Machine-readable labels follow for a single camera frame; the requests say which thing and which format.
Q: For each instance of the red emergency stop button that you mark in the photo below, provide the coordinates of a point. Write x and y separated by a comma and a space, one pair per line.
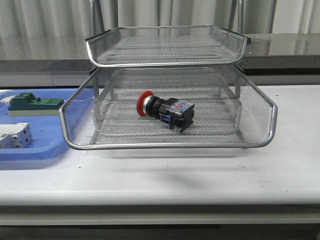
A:
174, 112

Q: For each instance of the silver bottom mesh tray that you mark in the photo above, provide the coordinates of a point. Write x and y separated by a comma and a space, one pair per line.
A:
212, 117

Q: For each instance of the silver top mesh tray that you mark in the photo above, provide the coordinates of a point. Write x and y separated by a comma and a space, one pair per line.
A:
166, 46

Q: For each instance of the silver mesh tray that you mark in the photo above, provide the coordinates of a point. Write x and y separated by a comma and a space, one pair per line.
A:
212, 117
166, 46
223, 82

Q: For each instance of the blue plastic tray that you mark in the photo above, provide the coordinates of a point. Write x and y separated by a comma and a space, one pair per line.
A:
47, 137

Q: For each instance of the grey metal rack frame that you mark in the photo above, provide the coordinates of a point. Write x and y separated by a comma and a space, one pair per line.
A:
167, 87

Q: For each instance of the green and beige switch block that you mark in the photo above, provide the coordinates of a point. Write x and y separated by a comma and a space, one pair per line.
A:
27, 104

